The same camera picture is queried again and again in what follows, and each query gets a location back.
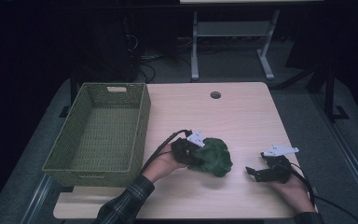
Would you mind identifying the aluminium floor rail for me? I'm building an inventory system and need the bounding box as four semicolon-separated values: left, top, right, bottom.
21;173;54;224
310;91;358;217

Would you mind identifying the hand-held gripper cable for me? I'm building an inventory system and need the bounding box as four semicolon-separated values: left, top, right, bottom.
139;128;194;175
285;161;317;207

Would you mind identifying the black floor stand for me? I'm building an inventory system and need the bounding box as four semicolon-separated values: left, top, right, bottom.
273;62;351;123

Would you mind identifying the person's right hand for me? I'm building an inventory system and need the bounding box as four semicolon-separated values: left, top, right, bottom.
268;172;317;215

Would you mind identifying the right hand-held gripper cable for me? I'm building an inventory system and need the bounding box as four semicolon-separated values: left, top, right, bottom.
285;161;317;207

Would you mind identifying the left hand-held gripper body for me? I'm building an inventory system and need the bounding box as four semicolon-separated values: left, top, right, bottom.
170;130;207;166

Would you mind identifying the bundle of floor cables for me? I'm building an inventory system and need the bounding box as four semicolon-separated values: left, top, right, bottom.
122;17;194;84

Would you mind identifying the grey metal table frame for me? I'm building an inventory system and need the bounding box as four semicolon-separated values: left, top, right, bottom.
190;8;282;82

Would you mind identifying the black table leg bracket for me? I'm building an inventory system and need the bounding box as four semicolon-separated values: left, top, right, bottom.
58;74;79;119

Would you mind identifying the left hand-held gripper cable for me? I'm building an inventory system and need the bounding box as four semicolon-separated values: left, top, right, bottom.
139;128;194;175

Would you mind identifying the green woven basket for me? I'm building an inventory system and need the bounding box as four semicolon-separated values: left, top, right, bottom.
41;81;152;189

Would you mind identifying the person's left hand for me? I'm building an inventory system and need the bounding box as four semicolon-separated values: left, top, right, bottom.
141;144;190;185

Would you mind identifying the black floor cable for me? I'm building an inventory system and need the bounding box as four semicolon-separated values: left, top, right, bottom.
314;194;358;224

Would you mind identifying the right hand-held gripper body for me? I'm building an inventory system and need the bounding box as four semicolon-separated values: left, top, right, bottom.
254;143;300;185

